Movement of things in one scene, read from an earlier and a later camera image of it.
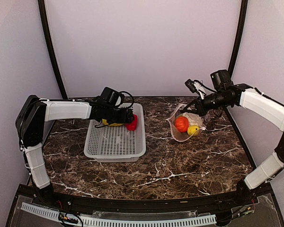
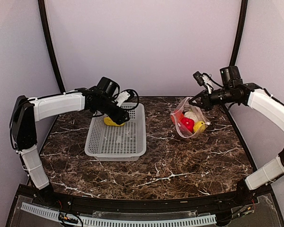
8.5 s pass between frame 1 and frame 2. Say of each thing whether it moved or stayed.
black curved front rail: stayed
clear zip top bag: moved
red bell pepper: moved
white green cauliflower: stayed
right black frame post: stayed
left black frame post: stayed
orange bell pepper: moved
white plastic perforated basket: stayed
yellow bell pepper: moved
